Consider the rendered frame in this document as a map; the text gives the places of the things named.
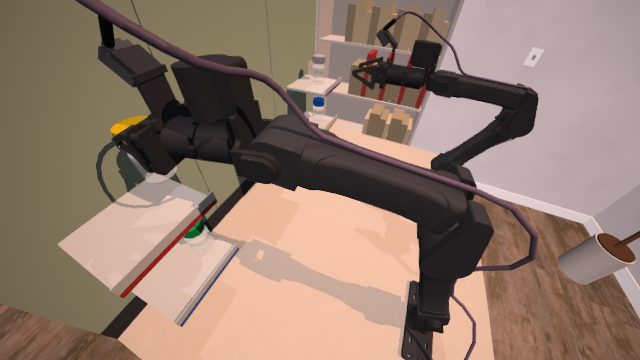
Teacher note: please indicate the bottle with yellow cap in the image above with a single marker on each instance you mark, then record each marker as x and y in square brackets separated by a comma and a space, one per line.
[151, 178]

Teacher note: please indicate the clear bottle with grey cap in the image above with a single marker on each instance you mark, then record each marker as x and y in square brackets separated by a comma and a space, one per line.
[318, 68]

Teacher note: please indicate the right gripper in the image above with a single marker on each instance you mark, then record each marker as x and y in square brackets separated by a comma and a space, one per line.
[394, 72]

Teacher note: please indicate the white bottle with blue cap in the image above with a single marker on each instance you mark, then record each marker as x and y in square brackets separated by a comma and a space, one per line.
[318, 109]

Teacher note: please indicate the clear bottle with green cap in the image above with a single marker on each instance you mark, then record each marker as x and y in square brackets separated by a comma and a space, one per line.
[201, 242]

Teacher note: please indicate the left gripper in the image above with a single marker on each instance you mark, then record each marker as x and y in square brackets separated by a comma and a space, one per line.
[166, 136]

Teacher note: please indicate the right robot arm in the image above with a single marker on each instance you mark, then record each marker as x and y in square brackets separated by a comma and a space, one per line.
[518, 123]

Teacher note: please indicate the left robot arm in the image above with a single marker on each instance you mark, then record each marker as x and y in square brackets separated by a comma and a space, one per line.
[284, 152]

